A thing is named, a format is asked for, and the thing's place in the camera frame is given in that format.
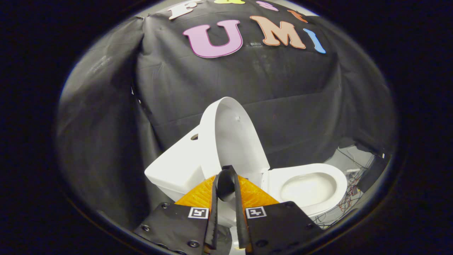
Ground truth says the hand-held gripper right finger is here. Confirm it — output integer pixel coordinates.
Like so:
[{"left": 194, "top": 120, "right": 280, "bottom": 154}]
[{"left": 221, "top": 165, "right": 322, "bottom": 255}]

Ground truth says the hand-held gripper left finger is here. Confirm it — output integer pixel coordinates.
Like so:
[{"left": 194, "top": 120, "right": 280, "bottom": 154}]
[{"left": 134, "top": 166, "right": 228, "bottom": 255}]

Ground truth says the white toilet lid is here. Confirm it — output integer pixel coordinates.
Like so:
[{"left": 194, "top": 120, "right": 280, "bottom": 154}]
[{"left": 199, "top": 97, "right": 270, "bottom": 185}]

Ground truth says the black backdrop cloth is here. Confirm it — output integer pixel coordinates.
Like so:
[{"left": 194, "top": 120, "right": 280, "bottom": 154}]
[{"left": 57, "top": 0, "right": 397, "bottom": 227}]

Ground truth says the tangle of thin cables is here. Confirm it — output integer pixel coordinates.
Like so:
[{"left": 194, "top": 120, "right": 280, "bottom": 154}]
[{"left": 313, "top": 148, "right": 376, "bottom": 229}]

